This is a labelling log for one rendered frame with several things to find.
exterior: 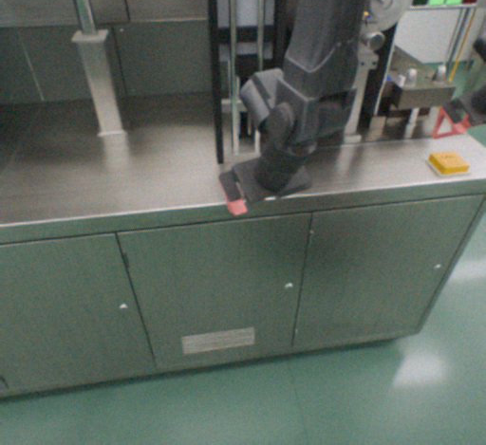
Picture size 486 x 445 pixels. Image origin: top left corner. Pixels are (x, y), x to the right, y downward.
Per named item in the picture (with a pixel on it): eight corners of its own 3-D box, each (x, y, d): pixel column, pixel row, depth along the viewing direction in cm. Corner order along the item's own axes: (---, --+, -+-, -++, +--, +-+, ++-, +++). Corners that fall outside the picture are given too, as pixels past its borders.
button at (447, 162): (441, 175, 95) (444, 167, 93) (427, 159, 100) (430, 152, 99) (467, 173, 96) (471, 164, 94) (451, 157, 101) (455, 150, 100)
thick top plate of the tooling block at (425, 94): (397, 109, 108) (402, 89, 104) (346, 61, 138) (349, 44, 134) (449, 105, 110) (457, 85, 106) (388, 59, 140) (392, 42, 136)
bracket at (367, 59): (344, 141, 108) (365, 28, 88) (336, 131, 113) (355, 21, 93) (361, 140, 108) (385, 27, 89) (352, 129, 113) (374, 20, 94)
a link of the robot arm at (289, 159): (289, 157, 45) (328, 144, 47) (265, 110, 47) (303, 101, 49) (272, 182, 51) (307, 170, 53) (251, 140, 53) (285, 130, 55)
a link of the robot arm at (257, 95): (289, 124, 39) (353, 107, 42) (243, 42, 42) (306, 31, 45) (258, 176, 50) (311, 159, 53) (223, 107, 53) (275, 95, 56)
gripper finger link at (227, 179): (209, 195, 64) (219, 169, 55) (246, 183, 66) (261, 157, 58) (225, 231, 62) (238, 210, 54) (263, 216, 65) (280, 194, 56)
